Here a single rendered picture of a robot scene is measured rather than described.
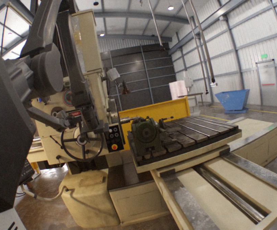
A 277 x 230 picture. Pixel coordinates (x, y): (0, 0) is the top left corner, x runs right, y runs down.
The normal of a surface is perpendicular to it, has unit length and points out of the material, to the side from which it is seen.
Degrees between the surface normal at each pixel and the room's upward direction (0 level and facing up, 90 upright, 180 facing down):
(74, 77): 112
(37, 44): 67
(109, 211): 90
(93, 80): 90
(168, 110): 90
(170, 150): 90
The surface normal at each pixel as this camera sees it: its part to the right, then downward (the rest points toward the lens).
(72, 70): 0.18, 0.46
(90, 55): 0.15, 0.10
